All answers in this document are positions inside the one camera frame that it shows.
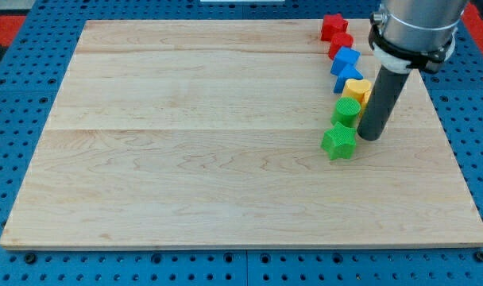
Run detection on black and white rod clamp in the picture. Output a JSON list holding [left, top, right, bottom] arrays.
[[368, 25, 457, 74]]

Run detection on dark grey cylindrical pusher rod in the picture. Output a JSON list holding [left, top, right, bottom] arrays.
[[357, 66, 409, 141]]

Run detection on green star block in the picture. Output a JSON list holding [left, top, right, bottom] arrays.
[[320, 122, 357, 160]]

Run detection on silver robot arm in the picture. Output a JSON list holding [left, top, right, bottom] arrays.
[[357, 0, 467, 141]]

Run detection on red star block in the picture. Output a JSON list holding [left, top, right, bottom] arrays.
[[320, 14, 349, 41]]

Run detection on yellow block behind rod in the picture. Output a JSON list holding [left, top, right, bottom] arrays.
[[359, 90, 372, 118]]

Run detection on yellow heart block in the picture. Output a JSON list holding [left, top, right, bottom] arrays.
[[342, 79, 372, 103]]

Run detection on blue triangle block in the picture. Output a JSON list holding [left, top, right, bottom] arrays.
[[330, 64, 364, 93]]

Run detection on green cylinder block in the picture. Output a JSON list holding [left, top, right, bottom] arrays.
[[330, 97, 361, 127]]

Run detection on blue cube block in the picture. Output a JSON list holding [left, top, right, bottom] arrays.
[[330, 47, 361, 75]]

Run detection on red cylinder block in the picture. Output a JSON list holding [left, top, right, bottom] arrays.
[[327, 32, 354, 60]]

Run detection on light wooden board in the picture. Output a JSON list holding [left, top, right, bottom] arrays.
[[0, 20, 483, 250]]

